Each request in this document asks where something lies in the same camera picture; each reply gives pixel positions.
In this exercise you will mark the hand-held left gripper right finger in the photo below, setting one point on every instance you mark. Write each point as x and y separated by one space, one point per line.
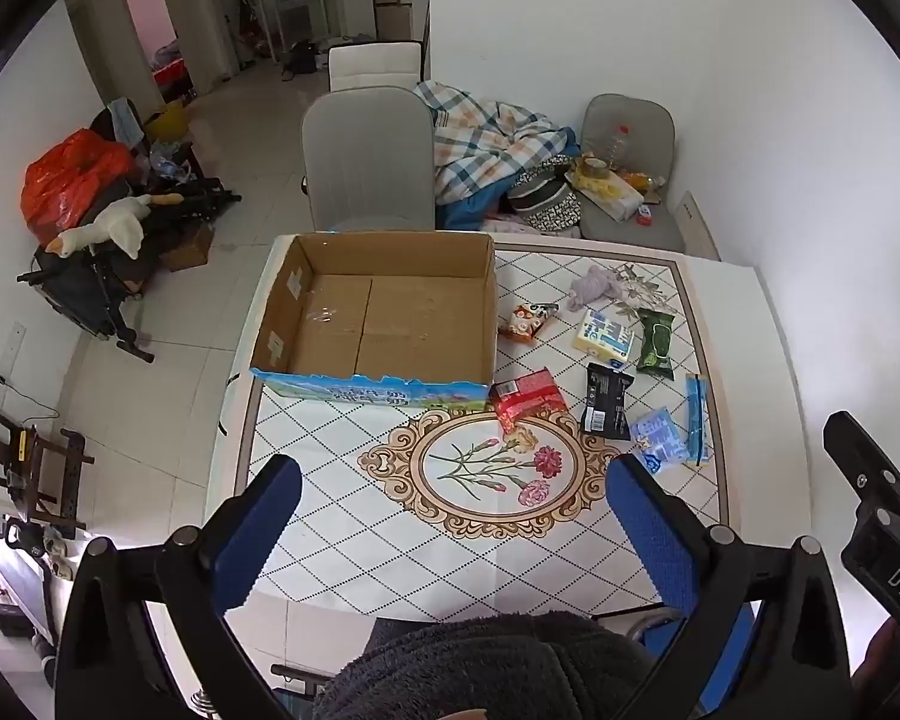
649 532

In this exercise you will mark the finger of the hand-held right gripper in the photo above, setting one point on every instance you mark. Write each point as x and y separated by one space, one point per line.
862 476

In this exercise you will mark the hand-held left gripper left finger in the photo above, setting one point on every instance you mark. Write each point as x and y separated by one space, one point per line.
259 532

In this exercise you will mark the long blue stick packet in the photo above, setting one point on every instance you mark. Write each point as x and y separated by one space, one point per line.
696 420

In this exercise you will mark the purple plush toy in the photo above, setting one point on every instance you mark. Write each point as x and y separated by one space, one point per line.
596 286

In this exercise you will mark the cardboard box with blue print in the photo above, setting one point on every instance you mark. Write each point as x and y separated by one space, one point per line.
390 315

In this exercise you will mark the light blue packet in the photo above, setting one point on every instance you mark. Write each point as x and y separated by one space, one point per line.
658 435

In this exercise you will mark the black packet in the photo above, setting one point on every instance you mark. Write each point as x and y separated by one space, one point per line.
606 401

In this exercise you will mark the red snack packet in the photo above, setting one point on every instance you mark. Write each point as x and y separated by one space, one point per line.
529 397

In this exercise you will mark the green wipes packet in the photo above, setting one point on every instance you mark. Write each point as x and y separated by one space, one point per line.
655 341

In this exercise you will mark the yellow and blue packet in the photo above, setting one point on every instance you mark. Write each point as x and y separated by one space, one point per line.
604 334

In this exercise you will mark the grey fleece clothing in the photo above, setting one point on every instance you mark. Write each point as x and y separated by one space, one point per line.
480 667

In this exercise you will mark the orange snack packet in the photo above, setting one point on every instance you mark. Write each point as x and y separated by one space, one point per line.
525 322

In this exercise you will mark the small brown cardboard box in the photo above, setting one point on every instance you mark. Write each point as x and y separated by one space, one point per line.
189 247

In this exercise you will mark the black folded stroller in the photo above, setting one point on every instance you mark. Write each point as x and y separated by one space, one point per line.
82 285

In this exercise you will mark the small red and white box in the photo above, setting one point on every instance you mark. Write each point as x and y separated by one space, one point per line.
645 216

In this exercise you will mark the white goose plush toy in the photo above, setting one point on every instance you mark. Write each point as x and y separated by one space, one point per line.
120 225

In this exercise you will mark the yellow tissue pack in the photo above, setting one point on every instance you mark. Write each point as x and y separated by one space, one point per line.
611 196

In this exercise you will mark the patterned bucket hat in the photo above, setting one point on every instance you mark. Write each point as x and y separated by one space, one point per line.
544 199

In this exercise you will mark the brown tape roll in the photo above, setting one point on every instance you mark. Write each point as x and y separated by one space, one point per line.
591 169

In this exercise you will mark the clear plastic bottle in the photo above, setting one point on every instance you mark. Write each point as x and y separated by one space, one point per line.
619 146

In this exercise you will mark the grey fabric chair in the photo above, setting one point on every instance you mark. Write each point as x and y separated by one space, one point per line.
367 157

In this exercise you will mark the orange plastic bag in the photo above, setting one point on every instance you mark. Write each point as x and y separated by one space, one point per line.
67 180

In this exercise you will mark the grey cushioned chair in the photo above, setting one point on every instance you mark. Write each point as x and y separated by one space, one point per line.
637 116

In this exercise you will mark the yellow bag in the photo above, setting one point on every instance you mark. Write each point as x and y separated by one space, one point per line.
169 121

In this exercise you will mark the plaid blanket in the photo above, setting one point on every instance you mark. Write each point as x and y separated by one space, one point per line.
487 142

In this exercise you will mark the white chair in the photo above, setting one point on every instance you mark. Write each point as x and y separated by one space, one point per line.
375 67

